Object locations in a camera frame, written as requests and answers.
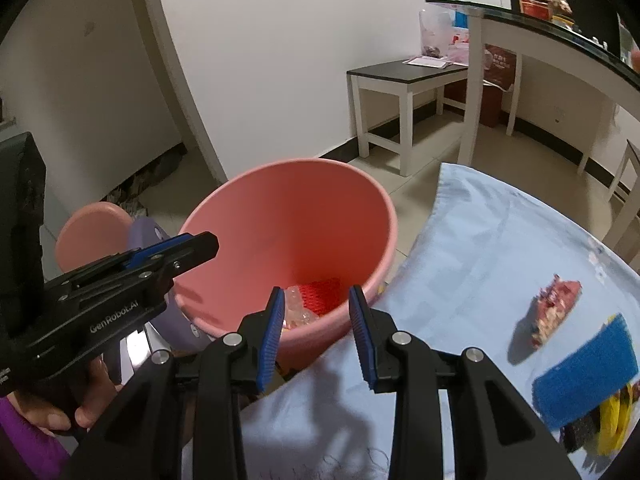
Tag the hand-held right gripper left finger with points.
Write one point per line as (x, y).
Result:
(270, 345)

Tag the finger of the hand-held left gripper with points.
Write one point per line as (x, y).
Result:
(160, 249)
(200, 250)

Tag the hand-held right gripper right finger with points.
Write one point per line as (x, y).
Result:
(361, 345)

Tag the pink plastic bucket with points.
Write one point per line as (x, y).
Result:
(300, 230)

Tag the red snack wrapper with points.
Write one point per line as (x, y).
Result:
(555, 305)

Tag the blue scouring sponge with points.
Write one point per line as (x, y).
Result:
(585, 380)

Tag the black scouring sponge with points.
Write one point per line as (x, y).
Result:
(582, 430)

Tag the yellow snack wrapper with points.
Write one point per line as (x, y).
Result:
(617, 420)

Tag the person's left forearm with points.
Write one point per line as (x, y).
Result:
(25, 445)

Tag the person's left hand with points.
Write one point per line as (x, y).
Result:
(97, 385)

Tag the purple plastic stool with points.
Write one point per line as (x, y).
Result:
(145, 232)

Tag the clear plastic wrap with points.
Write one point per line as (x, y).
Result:
(297, 310)

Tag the red mesh piece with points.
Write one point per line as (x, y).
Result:
(322, 295)

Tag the dark clutter pile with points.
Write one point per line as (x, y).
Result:
(150, 180)

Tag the pink plastic stool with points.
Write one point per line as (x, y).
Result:
(90, 235)

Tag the light blue cloth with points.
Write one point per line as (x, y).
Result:
(475, 240)

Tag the white bench with black top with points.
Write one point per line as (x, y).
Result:
(400, 75)

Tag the dark red box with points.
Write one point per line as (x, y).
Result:
(497, 90)

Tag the paper sheet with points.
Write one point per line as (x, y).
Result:
(427, 62)

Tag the white chair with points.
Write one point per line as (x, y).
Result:
(625, 185)

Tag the clear plastic container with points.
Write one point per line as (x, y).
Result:
(437, 30)

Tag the white glass-topped table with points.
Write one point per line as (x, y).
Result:
(550, 47)

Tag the small red box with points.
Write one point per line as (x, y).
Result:
(535, 9)

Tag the yellow bowl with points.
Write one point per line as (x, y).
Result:
(562, 21)

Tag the wall outlet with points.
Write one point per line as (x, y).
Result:
(558, 117)

